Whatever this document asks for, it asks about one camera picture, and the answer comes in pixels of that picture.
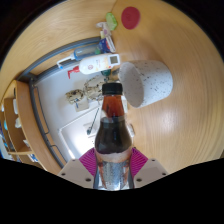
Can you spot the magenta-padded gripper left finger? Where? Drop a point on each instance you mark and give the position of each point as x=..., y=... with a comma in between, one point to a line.
x=71, y=171

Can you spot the dark drink bottle black cap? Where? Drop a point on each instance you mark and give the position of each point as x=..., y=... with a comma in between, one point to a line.
x=112, y=140

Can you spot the blue pump bottle white top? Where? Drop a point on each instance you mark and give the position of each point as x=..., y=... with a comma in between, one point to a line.
x=85, y=52

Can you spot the flat round red coaster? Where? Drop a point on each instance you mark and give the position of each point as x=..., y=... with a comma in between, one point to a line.
x=130, y=18

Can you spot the wooden wall shelf unit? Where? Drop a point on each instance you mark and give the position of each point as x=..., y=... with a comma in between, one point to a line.
x=23, y=113

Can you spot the white speckled mug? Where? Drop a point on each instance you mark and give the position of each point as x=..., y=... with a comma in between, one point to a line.
x=153, y=81

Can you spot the wooden tree figure toy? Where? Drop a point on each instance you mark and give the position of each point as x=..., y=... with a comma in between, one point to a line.
x=91, y=88

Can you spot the white pump bottle red top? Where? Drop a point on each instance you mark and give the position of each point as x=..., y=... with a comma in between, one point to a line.
x=95, y=65

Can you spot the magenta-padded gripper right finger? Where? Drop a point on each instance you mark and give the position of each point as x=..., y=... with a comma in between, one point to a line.
x=151, y=170

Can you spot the small white desk clock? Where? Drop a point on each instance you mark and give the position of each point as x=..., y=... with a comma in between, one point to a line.
x=114, y=60

